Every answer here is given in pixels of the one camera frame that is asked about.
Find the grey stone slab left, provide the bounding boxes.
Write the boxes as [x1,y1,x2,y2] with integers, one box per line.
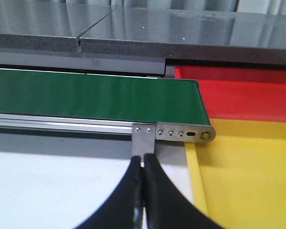
[0,0,115,52]

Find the green conveyor belt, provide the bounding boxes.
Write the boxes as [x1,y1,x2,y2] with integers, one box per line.
[0,69,210,125]

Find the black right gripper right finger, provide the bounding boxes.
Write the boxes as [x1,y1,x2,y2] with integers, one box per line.
[143,154,221,229]

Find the aluminium conveyor frame rail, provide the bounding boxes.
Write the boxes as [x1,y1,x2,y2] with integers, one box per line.
[0,113,216,143]

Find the red plastic tray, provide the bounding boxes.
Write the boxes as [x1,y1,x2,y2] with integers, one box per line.
[174,65,286,123]

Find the grey stone slab right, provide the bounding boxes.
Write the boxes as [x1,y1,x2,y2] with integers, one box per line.
[81,8,286,65]

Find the grey stone slab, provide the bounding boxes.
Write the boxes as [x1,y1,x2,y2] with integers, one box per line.
[81,8,286,65]
[0,0,115,52]

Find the yellow plastic tray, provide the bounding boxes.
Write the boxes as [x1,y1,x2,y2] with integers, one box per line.
[185,119,286,229]

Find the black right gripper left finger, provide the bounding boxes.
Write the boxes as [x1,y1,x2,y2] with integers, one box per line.
[77,156,143,229]

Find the metal conveyor support leg right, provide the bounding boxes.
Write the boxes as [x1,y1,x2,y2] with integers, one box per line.
[132,123,156,158]

